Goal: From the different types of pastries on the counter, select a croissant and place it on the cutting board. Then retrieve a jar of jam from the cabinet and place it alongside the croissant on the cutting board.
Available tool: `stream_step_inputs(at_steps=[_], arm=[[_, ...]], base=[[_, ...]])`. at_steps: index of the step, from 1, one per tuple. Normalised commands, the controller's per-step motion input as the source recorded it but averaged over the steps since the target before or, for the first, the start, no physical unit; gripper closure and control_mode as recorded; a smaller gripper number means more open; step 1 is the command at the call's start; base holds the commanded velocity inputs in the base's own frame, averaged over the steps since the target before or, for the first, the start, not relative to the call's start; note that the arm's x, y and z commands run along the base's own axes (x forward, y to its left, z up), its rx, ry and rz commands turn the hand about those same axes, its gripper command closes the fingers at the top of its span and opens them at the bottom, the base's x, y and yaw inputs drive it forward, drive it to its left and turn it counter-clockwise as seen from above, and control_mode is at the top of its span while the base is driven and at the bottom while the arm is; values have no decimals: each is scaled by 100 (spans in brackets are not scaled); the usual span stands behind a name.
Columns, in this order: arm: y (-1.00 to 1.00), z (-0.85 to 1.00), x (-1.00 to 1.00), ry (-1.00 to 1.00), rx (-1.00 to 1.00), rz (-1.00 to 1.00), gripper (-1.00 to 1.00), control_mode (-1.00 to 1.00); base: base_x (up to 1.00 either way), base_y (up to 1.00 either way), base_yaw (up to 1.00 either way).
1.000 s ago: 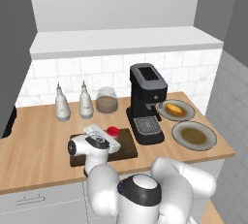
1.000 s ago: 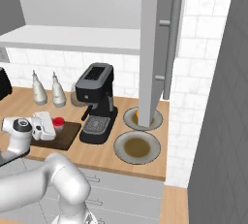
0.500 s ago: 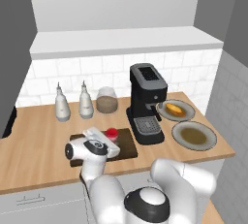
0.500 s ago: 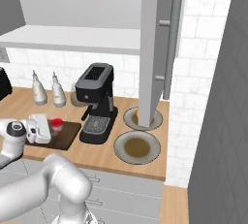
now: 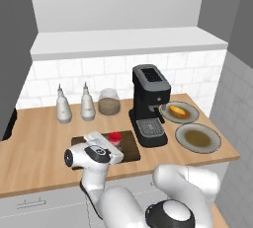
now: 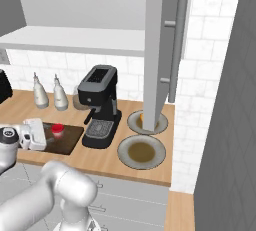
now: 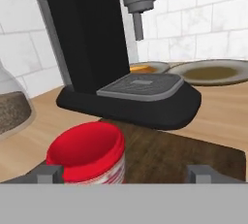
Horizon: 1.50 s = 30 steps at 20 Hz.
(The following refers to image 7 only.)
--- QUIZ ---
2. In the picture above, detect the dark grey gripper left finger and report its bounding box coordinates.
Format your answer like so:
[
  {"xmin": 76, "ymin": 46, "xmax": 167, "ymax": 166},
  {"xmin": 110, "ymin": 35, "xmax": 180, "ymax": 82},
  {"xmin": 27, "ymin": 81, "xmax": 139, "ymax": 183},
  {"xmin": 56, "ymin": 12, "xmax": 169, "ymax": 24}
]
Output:
[{"xmin": 3, "ymin": 164, "xmax": 65, "ymax": 184}]

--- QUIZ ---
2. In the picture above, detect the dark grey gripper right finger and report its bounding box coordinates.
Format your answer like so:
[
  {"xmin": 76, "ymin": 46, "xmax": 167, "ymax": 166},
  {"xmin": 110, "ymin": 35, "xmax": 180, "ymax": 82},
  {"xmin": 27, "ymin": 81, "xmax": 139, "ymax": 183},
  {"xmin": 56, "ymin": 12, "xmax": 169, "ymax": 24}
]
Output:
[{"xmin": 186, "ymin": 164, "xmax": 244, "ymax": 184}]

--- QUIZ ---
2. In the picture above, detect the dark wooden cutting board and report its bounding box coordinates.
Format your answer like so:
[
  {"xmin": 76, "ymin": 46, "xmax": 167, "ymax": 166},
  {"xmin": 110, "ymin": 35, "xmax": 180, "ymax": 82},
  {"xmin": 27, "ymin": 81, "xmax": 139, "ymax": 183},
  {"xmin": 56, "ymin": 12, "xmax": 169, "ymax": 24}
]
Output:
[{"xmin": 98, "ymin": 117, "xmax": 248, "ymax": 184}]

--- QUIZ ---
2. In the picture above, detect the glass jar with brown contents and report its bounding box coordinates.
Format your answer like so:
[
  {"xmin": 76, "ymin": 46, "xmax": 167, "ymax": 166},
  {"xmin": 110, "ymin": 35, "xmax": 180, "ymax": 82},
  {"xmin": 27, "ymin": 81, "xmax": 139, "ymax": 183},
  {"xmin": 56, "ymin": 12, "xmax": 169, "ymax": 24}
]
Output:
[{"xmin": 0, "ymin": 58, "xmax": 37, "ymax": 140}]

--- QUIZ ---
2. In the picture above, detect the red cup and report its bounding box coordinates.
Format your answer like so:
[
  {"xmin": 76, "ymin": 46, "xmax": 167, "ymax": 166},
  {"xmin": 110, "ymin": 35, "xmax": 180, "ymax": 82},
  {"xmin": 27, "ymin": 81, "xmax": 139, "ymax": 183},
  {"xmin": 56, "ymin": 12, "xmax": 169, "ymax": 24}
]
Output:
[{"xmin": 46, "ymin": 120, "xmax": 127, "ymax": 184}]

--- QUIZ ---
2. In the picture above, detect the grey plate with brown food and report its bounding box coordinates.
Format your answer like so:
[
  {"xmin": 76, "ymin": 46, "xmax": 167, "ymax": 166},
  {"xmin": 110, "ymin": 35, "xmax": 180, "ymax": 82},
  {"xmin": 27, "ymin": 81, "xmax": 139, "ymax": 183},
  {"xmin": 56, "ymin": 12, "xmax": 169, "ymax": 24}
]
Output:
[{"xmin": 166, "ymin": 58, "xmax": 248, "ymax": 87}]

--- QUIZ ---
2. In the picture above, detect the grey plate with orange pastry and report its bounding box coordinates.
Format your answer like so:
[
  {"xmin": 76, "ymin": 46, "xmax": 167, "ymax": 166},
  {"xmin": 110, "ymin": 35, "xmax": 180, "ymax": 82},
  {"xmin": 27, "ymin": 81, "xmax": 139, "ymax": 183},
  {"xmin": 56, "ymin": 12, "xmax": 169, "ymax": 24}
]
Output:
[{"xmin": 129, "ymin": 60, "xmax": 171, "ymax": 75}]

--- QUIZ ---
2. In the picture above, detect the orange pastry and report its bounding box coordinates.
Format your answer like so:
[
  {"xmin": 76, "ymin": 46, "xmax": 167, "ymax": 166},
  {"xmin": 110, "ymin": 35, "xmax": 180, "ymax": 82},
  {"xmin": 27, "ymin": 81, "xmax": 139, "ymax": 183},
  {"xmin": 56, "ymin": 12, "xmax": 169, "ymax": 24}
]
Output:
[{"xmin": 129, "ymin": 64, "xmax": 157, "ymax": 75}]

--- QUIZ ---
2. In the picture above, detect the black espresso machine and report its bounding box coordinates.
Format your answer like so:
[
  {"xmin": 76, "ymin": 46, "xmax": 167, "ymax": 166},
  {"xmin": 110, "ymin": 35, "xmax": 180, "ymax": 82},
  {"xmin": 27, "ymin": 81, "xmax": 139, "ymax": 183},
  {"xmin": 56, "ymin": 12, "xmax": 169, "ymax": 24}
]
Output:
[{"xmin": 22, "ymin": 0, "xmax": 233, "ymax": 131}]

